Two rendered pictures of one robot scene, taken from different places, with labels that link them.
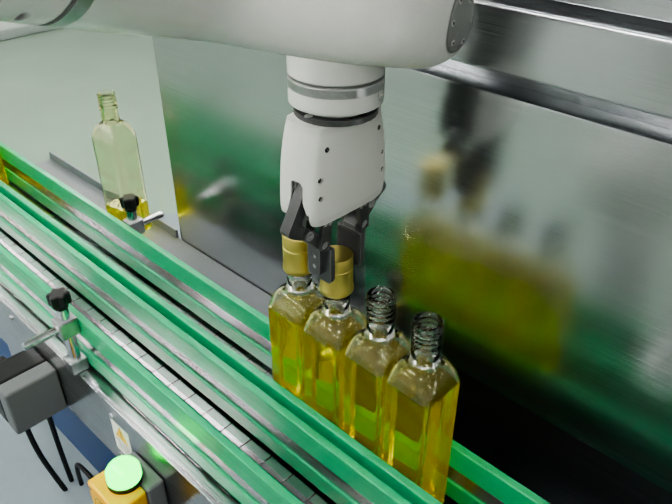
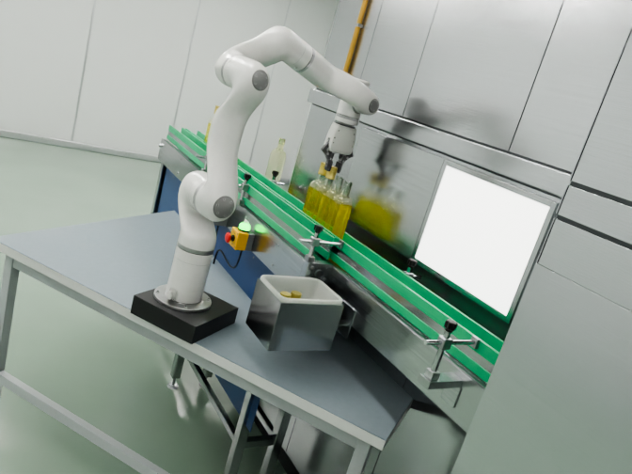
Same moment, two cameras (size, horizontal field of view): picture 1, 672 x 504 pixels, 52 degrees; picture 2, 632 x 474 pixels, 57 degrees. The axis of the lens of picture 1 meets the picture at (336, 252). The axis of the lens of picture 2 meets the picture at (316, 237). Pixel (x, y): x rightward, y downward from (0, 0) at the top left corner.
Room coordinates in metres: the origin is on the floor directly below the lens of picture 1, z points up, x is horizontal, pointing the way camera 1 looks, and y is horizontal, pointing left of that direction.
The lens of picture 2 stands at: (-1.45, -0.45, 1.62)
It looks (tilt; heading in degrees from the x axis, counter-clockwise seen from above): 15 degrees down; 12
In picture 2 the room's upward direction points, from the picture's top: 16 degrees clockwise
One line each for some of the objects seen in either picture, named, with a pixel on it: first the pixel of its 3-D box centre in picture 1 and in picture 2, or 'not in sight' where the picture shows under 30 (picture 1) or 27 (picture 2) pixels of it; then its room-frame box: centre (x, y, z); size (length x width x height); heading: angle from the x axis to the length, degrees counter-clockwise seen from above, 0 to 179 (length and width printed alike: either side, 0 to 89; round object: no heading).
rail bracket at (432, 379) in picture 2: not in sight; (443, 363); (-0.12, -0.55, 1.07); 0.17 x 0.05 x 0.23; 136
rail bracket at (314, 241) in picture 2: not in sight; (320, 244); (0.32, -0.09, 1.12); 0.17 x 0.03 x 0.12; 136
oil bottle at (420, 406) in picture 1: (417, 435); (336, 223); (0.50, -0.09, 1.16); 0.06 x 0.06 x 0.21; 45
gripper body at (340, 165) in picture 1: (335, 153); (341, 136); (0.58, 0.00, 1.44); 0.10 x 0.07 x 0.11; 136
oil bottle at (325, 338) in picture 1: (336, 382); (320, 213); (0.58, 0.00, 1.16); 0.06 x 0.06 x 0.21; 46
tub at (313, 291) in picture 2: not in sight; (298, 300); (0.17, -0.10, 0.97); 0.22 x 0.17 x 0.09; 136
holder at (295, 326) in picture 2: not in sight; (301, 314); (0.19, -0.12, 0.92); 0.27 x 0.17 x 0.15; 136
